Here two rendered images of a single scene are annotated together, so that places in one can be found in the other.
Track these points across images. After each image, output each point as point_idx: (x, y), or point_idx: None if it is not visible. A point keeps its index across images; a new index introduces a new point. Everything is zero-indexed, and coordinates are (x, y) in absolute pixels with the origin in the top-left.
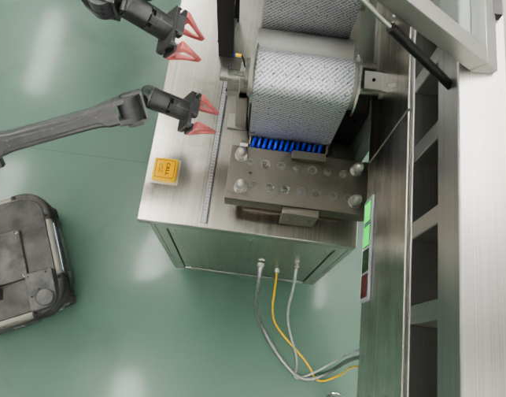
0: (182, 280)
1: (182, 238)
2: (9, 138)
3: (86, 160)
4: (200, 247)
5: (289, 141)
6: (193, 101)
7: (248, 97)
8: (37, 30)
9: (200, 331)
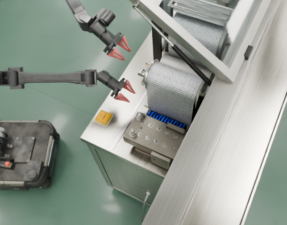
0: (110, 195)
1: (104, 159)
2: (28, 76)
3: (85, 114)
4: (114, 170)
5: (168, 117)
6: (121, 82)
7: None
8: (87, 44)
9: None
